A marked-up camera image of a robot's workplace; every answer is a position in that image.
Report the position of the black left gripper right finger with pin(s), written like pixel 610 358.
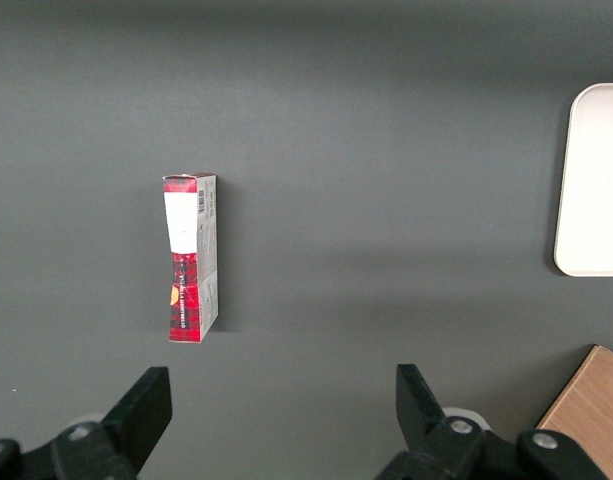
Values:
pixel 436 450

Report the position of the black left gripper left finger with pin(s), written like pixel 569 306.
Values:
pixel 111 450

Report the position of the cream rectangular tray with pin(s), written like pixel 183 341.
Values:
pixel 596 175

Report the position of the wooden drawer cabinet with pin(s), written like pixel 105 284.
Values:
pixel 596 400

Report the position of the red and grey carton box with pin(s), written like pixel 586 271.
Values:
pixel 183 225

